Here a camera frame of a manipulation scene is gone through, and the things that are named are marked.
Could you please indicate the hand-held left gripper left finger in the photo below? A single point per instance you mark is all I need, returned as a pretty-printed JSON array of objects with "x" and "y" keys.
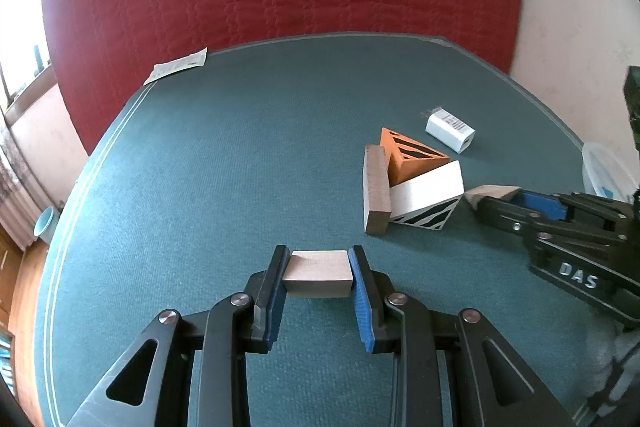
[{"x": 275, "y": 322}]

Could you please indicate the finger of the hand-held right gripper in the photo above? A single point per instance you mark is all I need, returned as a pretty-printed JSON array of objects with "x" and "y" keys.
[
  {"x": 500, "y": 213},
  {"x": 542, "y": 205}
]

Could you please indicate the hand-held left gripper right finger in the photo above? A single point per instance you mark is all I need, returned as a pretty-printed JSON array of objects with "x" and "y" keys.
[{"x": 361, "y": 307}]

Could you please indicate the beige triangular wooden block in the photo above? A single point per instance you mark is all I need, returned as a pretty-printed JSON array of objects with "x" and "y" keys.
[{"x": 487, "y": 193}]

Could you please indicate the beige rectangular wooden block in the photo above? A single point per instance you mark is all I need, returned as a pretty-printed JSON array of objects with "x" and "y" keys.
[{"x": 317, "y": 272}]

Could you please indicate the clear plastic bowl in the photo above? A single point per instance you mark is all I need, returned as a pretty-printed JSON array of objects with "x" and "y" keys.
[{"x": 600, "y": 172}]

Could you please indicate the white block with black stripes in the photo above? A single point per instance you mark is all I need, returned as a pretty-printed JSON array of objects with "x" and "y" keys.
[{"x": 425, "y": 189}]

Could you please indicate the white charger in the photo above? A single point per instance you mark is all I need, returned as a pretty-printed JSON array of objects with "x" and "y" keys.
[{"x": 450, "y": 129}]

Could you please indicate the orange striped triangular block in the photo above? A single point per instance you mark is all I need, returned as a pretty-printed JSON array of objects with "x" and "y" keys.
[{"x": 405, "y": 164}]

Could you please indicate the brown wooden block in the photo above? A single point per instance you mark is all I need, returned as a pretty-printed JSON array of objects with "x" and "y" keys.
[{"x": 377, "y": 192}]

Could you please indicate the grey cloth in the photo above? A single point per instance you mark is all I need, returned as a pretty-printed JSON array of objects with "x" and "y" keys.
[{"x": 622, "y": 347}]

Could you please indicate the dark green object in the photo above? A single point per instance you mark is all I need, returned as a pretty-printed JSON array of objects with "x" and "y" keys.
[{"x": 632, "y": 97}]

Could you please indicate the clear tape piece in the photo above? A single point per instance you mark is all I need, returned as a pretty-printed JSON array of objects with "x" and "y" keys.
[{"x": 435, "y": 41}]

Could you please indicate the teal bowl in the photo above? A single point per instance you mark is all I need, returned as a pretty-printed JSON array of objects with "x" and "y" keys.
[{"x": 45, "y": 222}]

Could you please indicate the white paper sheet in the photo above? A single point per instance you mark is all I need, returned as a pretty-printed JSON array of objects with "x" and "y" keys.
[{"x": 175, "y": 66}]

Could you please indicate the window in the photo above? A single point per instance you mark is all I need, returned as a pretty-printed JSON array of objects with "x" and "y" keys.
[{"x": 17, "y": 57}]

